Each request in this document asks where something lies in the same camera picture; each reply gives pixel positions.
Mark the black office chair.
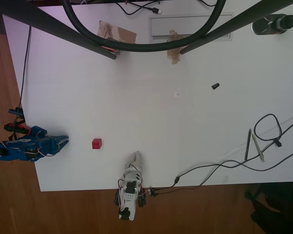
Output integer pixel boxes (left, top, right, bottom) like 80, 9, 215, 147
244, 182, 293, 234

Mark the thin black cable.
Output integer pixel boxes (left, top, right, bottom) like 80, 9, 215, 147
19, 25, 32, 109

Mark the long black cable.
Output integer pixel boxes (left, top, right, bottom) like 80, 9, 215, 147
150, 140, 293, 197

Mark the blue table clamp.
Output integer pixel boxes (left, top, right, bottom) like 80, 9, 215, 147
8, 107, 24, 117

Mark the transparent ruler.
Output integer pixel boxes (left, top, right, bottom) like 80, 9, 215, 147
217, 114, 293, 161

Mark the thick black hose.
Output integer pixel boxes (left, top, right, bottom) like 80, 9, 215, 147
61, 0, 227, 53

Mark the black tripod leg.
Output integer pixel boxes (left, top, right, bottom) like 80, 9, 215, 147
179, 0, 293, 55
0, 0, 117, 60

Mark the black looped cable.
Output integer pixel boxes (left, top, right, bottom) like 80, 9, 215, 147
253, 114, 293, 148

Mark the grey cable tray cover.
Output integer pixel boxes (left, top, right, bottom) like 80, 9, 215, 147
150, 14, 234, 42

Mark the wide brown tape patch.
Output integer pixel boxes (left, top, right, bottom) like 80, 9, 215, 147
97, 20, 138, 44

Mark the red black table clamp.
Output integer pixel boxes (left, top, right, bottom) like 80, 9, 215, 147
3, 123, 31, 136

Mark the black desk clamp mount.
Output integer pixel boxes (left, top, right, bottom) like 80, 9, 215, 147
251, 14, 293, 36

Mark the red white wire bundle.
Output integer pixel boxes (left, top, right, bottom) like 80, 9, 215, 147
101, 45, 124, 56

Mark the black USB cable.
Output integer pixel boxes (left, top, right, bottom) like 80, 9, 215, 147
113, 0, 162, 16

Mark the black pen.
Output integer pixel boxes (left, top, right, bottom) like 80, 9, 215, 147
244, 129, 252, 161

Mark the narrow brown tape strip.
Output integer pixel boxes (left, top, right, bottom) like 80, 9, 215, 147
166, 30, 190, 65

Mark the grey green pen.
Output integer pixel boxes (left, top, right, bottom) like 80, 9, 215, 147
251, 133, 266, 163

